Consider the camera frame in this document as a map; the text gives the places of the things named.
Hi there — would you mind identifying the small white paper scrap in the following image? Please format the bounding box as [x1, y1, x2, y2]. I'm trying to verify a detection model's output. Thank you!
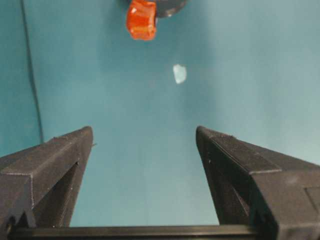
[172, 64, 188, 85]

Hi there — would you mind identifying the black cup holder red handle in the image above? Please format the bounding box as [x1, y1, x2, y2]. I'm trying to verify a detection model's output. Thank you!
[126, 0, 187, 41]

